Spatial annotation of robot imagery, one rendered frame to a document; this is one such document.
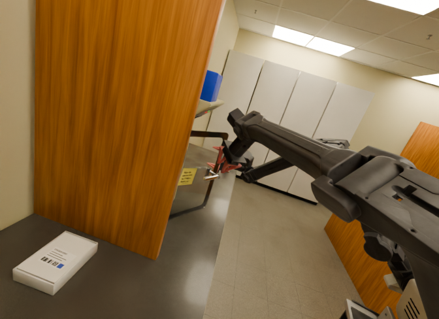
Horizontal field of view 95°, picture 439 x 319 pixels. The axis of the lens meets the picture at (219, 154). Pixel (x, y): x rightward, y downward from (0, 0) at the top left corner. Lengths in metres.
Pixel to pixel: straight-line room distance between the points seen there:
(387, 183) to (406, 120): 4.71
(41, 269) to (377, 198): 0.78
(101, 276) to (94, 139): 0.42
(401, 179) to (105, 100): 0.67
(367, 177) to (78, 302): 0.72
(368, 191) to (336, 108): 3.69
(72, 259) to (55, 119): 0.42
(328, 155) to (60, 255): 0.75
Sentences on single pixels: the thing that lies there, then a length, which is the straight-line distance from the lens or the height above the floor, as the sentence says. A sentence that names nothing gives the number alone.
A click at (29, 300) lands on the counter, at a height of 0.94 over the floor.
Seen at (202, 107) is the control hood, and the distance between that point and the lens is 0.64.
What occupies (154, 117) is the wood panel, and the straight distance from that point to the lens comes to 0.61.
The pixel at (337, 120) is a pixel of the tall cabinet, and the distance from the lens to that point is 4.01.
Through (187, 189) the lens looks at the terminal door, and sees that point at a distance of 0.87.
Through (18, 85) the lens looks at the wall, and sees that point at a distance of 0.86.
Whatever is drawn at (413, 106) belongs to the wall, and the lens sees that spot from 5.04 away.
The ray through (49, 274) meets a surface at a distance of 0.77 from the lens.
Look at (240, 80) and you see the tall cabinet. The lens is 3.75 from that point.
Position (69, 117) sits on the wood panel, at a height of 1.34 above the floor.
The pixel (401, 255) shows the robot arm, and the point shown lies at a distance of 0.93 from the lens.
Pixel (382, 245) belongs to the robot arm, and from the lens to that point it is 0.88.
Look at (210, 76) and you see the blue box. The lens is 0.66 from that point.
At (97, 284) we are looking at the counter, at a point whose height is 0.94.
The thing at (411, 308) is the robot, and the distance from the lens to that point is 0.88.
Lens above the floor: 1.56
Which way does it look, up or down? 18 degrees down
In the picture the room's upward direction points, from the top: 18 degrees clockwise
